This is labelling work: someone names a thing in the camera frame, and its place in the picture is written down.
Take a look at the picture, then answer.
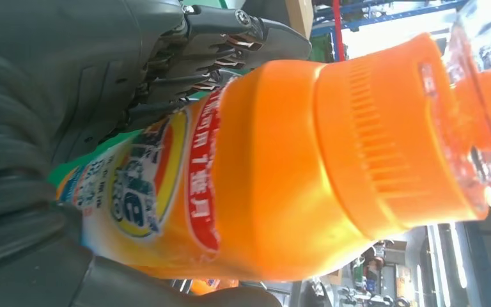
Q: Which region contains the orange detergent bottle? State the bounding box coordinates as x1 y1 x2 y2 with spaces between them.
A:
57 0 491 283
189 277 240 296

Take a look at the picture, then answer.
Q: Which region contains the brown cardboard box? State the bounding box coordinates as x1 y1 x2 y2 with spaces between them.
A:
285 0 314 40

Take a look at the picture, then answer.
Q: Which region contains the red metal pole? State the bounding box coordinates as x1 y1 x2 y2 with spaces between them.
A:
332 0 346 62

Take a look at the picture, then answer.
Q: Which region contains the blue metal cart frame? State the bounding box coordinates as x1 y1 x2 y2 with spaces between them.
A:
311 0 469 37

